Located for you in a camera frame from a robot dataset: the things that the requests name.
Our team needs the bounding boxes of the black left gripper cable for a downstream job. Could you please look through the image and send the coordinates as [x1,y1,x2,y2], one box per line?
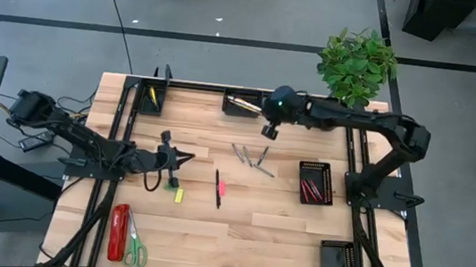
[143,168,163,194]

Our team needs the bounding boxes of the white pen with yellow cap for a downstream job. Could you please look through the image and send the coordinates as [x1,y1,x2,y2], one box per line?
[146,86,162,111]

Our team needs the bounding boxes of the black pen with white print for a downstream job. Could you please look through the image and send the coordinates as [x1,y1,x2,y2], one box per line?
[211,168,226,211]

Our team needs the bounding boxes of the yellow pencil with orange end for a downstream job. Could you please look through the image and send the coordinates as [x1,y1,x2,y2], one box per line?
[226,95,265,112]

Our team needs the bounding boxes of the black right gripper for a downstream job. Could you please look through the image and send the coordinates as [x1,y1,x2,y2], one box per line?
[259,82,312,145]

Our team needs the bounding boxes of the thin black floor cable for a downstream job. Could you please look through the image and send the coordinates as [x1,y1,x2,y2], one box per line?
[0,79,96,121]

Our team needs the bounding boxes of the green handled scissors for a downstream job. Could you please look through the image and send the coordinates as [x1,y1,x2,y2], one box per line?
[121,210,154,267]

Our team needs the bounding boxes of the long black floor cable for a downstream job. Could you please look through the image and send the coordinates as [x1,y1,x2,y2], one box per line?
[87,0,143,76]

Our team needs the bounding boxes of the black aluminium table frame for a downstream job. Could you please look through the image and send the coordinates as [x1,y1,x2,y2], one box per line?
[36,65,438,267]

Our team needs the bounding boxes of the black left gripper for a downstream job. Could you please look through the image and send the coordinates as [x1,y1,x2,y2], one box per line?
[141,128,199,191]

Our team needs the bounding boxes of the red stapler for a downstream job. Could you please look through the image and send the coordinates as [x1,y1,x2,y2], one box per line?
[106,202,131,263]

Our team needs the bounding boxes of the brown red crayon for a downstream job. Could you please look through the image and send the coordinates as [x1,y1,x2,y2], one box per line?
[307,179,327,203]

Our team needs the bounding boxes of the black cabinet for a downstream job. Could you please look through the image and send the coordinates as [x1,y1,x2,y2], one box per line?
[400,0,476,47]

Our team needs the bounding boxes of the dark grey crayon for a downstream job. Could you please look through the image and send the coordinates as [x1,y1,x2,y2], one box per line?
[255,144,271,168]

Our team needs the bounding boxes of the green potted plant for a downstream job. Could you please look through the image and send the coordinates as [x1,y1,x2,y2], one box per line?
[312,21,403,116]

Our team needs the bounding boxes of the black power adapter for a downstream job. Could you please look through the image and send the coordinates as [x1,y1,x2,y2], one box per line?
[18,128,57,156]

